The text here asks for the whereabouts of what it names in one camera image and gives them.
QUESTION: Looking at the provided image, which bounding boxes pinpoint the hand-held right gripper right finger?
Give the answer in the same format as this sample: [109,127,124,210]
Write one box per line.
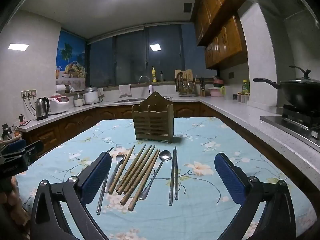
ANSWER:
[214,152,297,240]

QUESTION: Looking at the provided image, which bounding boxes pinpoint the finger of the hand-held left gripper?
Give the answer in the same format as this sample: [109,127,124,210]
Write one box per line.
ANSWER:
[0,141,44,164]
[2,139,27,154]

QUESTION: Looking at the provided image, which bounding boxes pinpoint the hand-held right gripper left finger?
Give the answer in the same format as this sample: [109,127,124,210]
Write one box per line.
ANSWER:
[30,152,112,240]

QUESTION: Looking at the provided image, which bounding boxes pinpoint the metal chopstick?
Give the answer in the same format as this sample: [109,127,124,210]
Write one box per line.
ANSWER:
[174,146,179,200]
[168,149,175,206]
[97,147,115,215]

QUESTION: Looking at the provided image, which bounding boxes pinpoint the metal fork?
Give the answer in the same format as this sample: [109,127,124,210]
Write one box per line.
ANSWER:
[106,154,126,193]

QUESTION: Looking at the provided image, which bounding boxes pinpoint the row of wooden chopsticks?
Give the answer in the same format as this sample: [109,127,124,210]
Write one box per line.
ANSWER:
[107,144,160,211]

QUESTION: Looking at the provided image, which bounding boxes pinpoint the metal spoon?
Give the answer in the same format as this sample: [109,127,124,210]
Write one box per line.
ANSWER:
[139,150,172,200]

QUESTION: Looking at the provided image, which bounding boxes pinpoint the wooden utensil holder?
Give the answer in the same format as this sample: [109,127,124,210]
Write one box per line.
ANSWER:
[132,92,174,143]

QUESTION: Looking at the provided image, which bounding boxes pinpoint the person's left hand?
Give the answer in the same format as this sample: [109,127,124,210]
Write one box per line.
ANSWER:
[0,176,28,233]

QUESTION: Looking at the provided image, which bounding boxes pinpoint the small black device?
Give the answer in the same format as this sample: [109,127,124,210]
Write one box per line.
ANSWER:
[2,124,13,140]

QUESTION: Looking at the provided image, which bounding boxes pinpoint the floral light blue tablecloth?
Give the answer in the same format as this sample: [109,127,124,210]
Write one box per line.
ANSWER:
[15,116,315,240]

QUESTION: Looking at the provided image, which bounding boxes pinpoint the steel electric kettle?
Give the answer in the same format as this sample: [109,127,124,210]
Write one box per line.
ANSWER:
[35,97,50,121]

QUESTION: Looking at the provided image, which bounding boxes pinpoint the red and white rice cooker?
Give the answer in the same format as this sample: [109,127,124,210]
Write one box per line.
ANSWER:
[47,95,70,115]

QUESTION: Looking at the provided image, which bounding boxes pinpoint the glass storage jars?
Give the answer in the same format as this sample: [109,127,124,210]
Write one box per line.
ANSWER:
[73,94,85,108]

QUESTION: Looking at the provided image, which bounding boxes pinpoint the white round cooker pot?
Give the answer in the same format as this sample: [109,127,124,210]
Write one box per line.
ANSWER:
[84,86,100,105]

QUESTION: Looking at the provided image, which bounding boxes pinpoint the steel kitchen sink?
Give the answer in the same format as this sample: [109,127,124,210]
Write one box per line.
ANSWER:
[112,96,173,103]

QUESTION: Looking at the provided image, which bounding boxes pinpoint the gas stove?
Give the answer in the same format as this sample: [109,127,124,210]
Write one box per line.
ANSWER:
[260,104,320,153]

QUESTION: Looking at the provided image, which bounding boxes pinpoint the stacked pink basins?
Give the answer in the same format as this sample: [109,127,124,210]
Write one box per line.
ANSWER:
[208,76,226,97]

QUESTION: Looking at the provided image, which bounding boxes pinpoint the hanging dish towel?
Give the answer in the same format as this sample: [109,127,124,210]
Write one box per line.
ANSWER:
[118,85,132,98]

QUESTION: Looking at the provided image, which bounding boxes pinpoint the knife block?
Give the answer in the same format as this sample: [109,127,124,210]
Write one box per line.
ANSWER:
[199,77,207,97]

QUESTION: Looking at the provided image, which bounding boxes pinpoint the dish rack with cutting board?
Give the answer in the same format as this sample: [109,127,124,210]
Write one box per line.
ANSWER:
[174,69,198,97]

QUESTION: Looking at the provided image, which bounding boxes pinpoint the chrome sink faucet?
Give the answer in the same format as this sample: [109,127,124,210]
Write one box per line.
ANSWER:
[138,76,153,94]

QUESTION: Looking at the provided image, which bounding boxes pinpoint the black wok with lid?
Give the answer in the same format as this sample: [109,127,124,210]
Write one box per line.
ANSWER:
[253,66,320,113]

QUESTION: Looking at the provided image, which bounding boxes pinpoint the dark kitchen window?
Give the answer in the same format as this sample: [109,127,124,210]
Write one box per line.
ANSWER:
[87,24,218,87]

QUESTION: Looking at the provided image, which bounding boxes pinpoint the wooden upper cabinets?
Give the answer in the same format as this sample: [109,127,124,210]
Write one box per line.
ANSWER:
[191,0,248,69]

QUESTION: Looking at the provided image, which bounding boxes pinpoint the wall socket strip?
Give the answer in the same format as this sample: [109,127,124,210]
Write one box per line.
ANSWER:
[21,89,37,99]

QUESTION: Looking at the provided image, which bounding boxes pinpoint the beach print wall poster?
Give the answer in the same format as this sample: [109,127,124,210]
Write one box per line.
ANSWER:
[55,29,88,92]

